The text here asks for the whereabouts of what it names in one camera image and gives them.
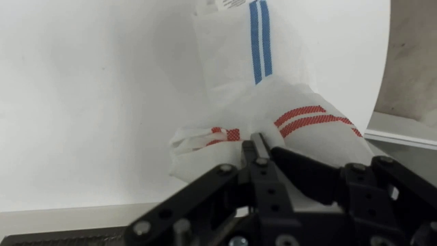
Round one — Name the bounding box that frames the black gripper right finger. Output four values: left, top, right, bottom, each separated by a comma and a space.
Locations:
271, 146, 437, 246

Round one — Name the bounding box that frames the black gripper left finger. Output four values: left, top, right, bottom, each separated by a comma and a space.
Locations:
129, 131, 298, 246

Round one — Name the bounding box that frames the red striped white towel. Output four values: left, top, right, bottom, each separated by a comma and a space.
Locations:
168, 79, 373, 183

